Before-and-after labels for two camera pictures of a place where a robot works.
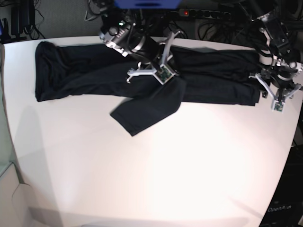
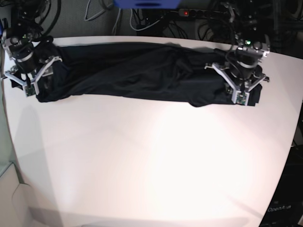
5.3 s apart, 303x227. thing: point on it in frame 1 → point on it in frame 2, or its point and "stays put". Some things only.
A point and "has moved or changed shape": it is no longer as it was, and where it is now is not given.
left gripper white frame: (277, 104) → (240, 96)
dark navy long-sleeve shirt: (100, 72) has moved or changed shape
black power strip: (205, 13) stays put
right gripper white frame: (164, 72) → (12, 75)
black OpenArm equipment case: (287, 209) stays put
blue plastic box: (147, 4) stays put
